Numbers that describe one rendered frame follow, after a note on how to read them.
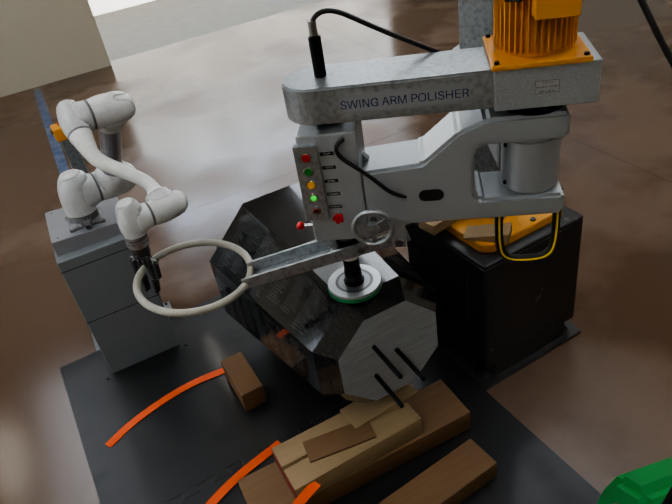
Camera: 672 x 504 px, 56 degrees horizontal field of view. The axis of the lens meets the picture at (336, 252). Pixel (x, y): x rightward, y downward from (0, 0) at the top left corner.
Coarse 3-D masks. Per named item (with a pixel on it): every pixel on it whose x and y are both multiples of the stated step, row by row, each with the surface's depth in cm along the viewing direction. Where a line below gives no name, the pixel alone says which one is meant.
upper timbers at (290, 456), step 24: (408, 408) 278; (312, 432) 275; (384, 432) 269; (408, 432) 272; (288, 456) 266; (336, 456) 263; (360, 456) 264; (288, 480) 258; (312, 480) 255; (336, 480) 263
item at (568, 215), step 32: (416, 224) 307; (576, 224) 289; (416, 256) 320; (448, 256) 291; (480, 256) 275; (576, 256) 301; (448, 288) 306; (480, 288) 278; (512, 288) 286; (544, 288) 299; (448, 320) 319; (480, 320) 290; (512, 320) 298; (544, 320) 312; (448, 352) 330; (480, 352) 302; (512, 352) 310; (544, 352) 320; (480, 384) 310
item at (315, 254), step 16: (368, 240) 231; (400, 240) 224; (272, 256) 252; (288, 256) 252; (304, 256) 249; (320, 256) 236; (336, 256) 236; (352, 256) 235; (256, 272) 255; (272, 272) 243; (288, 272) 242
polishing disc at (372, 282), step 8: (360, 264) 257; (336, 272) 255; (368, 272) 252; (376, 272) 251; (328, 280) 252; (336, 280) 251; (368, 280) 248; (376, 280) 247; (336, 288) 247; (344, 288) 246; (352, 288) 246; (360, 288) 245; (368, 288) 244; (376, 288) 244; (336, 296) 244; (344, 296) 242; (352, 296) 242; (360, 296) 241
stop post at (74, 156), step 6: (54, 126) 385; (54, 132) 380; (60, 132) 382; (60, 138) 384; (66, 138) 385; (66, 144) 389; (66, 150) 390; (72, 150) 392; (72, 156) 394; (78, 156) 396; (72, 162) 396; (78, 162) 397; (84, 162) 400; (72, 168) 402; (78, 168) 399; (84, 168) 401
